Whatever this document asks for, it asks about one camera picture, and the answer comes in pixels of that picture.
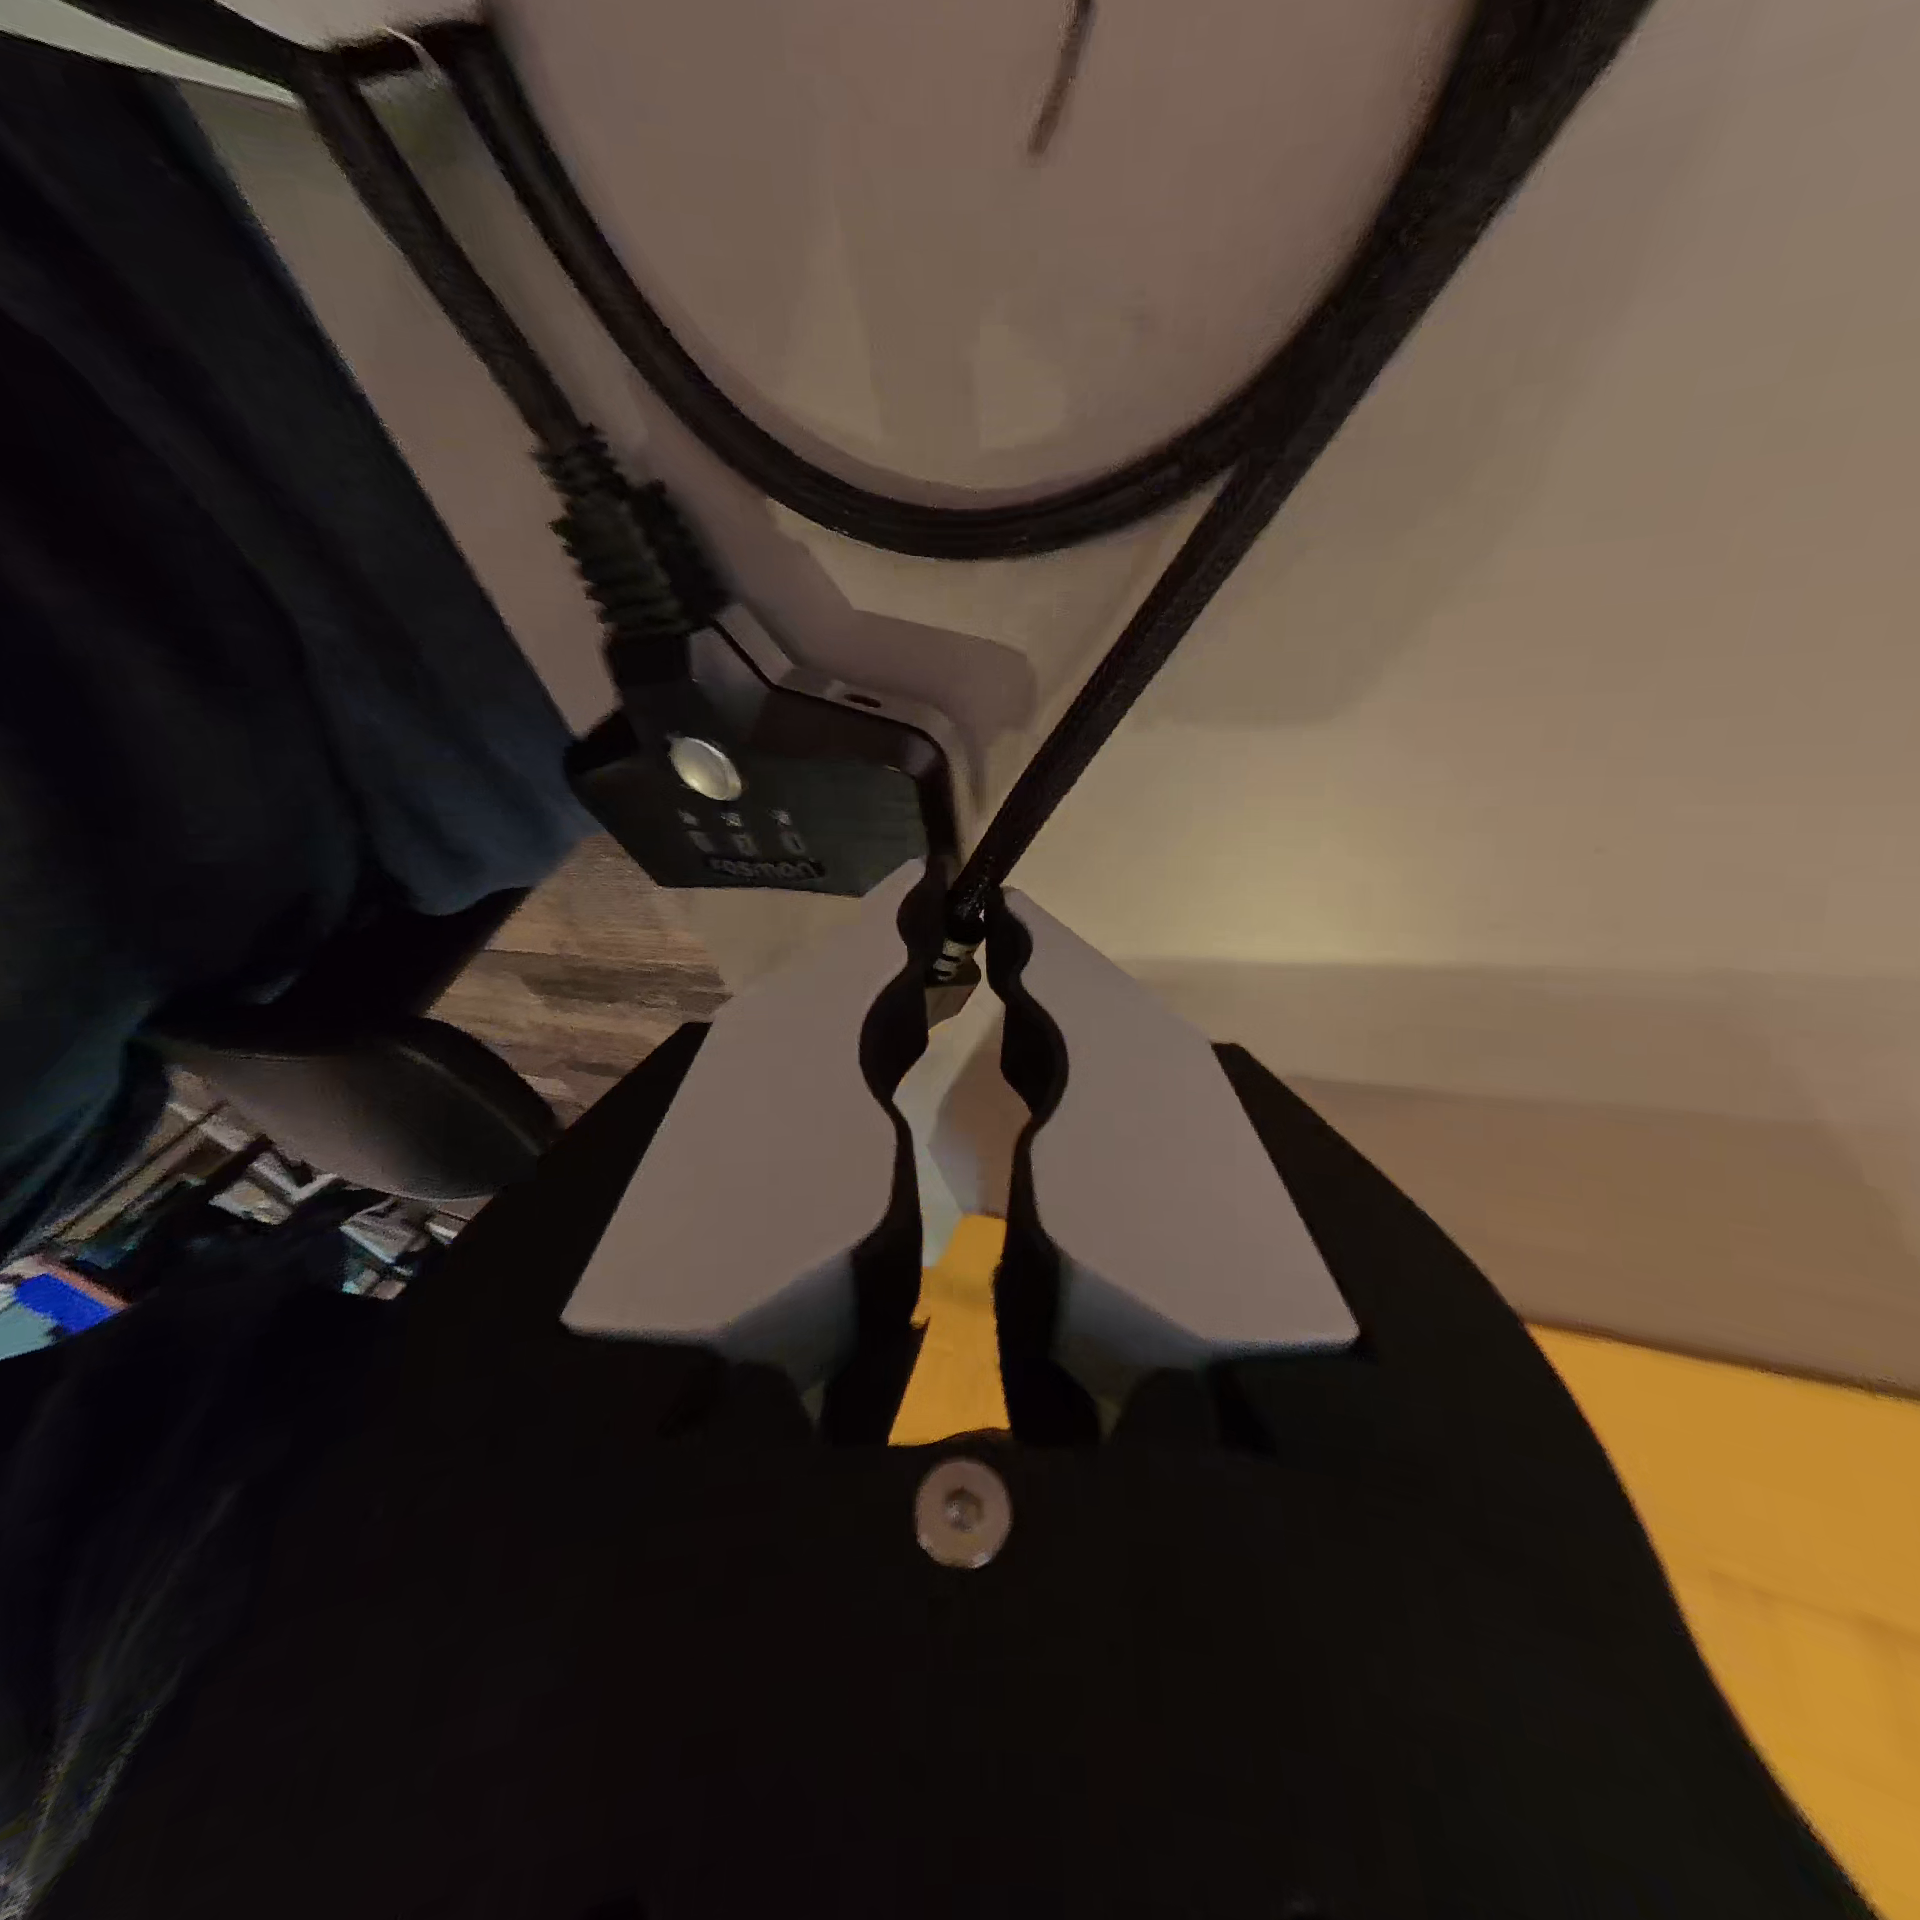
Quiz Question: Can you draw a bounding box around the black braided adapter cable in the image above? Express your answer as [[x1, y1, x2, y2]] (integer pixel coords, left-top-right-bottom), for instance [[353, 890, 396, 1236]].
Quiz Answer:
[[58, 0, 1660, 985]]

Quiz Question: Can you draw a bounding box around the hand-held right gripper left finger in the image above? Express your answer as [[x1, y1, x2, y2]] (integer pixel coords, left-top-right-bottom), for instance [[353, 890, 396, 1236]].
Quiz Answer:
[[561, 862, 940, 1402]]

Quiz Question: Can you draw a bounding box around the black chair armrest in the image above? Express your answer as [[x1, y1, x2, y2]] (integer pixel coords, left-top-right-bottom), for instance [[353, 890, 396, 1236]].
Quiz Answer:
[[158, 1017, 559, 1202]]

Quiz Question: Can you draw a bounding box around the yellow plastic tray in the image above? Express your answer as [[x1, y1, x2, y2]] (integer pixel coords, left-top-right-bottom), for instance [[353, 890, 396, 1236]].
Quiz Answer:
[[892, 1216, 1920, 1920]]

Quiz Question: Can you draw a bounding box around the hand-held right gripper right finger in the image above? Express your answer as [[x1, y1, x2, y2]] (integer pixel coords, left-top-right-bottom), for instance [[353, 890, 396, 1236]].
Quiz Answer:
[[983, 885, 1365, 1400]]

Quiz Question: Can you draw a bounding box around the black thread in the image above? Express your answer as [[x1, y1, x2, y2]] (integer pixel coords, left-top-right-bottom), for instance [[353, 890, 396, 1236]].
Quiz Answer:
[[1024, 0, 1098, 154]]

